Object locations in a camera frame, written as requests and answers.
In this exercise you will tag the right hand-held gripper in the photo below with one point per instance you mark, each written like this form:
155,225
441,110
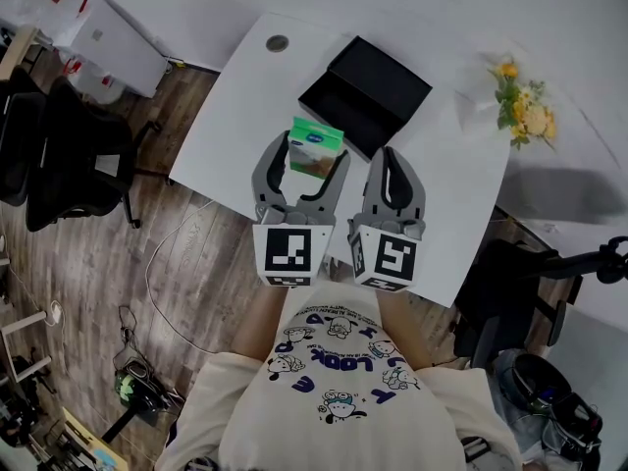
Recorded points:
392,258

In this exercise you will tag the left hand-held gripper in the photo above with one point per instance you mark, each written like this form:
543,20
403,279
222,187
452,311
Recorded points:
289,248

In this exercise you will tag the green white carton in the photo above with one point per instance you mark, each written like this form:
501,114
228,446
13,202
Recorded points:
314,150

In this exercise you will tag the black box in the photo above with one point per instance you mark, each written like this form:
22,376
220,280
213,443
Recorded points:
368,96

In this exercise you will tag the person's left forearm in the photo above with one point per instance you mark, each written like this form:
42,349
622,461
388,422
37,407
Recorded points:
260,322

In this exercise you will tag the person's right forearm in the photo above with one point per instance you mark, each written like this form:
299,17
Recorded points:
407,331

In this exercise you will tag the grey round desk grommet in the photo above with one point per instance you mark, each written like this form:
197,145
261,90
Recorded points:
277,43

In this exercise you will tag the black mesh office chair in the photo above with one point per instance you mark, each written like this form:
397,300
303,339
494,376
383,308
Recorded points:
83,165
19,140
505,292

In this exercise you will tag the yellow flower bouquet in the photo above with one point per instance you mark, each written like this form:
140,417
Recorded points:
527,111

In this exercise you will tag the person's cream printed t-shirt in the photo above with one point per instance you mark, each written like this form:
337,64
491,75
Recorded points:
343,410

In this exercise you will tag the white cabinet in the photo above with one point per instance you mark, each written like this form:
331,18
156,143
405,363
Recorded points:
122,47

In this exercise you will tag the black and green floor device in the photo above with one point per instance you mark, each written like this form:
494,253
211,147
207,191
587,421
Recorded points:
140,385

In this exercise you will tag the white power adapter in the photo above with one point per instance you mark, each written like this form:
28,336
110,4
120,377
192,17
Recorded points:
54,312

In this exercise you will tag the black desk foot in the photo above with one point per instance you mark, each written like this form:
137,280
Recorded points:
122,422

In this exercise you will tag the white table frame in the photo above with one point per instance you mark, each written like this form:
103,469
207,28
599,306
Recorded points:
24,341

